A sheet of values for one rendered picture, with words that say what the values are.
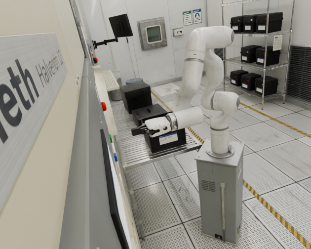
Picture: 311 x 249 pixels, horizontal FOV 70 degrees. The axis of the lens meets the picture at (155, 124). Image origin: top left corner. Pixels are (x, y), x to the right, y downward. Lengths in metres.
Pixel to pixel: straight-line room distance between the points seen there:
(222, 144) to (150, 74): 4.66
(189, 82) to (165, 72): 5.07
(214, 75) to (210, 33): 0.26
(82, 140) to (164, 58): 5.85
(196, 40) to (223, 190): 1.01
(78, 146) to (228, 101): 1.21
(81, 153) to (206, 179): 1.46
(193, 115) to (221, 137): 0.50
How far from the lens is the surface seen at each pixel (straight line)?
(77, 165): 0.17
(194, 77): 1.02
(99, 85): 1.63
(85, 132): 0.21
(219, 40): 1.16
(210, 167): 1.54
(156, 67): 5.99
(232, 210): 1.74
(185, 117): 1.00
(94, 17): 5.70
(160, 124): 0.97
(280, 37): 3.99
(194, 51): 1.05
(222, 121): 1.42
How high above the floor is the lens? 1.64
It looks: 25 degrees down
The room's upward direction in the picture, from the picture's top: 10 degrees counter-clockwise
